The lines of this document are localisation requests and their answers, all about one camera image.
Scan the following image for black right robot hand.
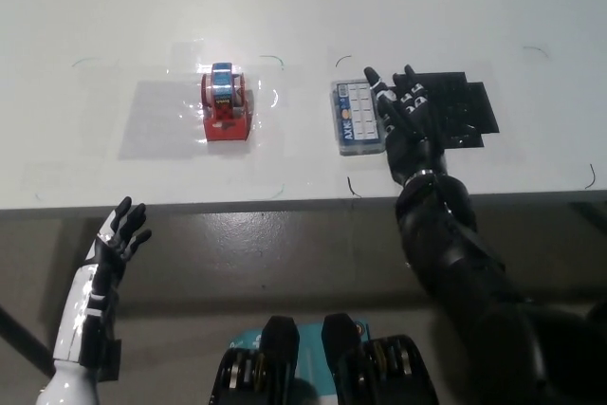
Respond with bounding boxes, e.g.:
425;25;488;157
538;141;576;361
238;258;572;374
363;64;451;187

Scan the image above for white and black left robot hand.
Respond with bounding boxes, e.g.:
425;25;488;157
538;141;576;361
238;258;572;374
50;195;153;369

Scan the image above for clear blue-labelled screw box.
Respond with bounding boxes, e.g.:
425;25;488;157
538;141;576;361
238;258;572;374
328;78;387;157

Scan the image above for red tape dispenser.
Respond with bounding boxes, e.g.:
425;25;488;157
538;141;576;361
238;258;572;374
198;62;253;143

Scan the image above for black diagonal bar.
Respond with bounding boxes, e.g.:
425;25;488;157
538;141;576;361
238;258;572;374
0;304;56;378

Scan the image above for black robot torso teal tops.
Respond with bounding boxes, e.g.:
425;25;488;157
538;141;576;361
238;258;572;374
208;312;440;405

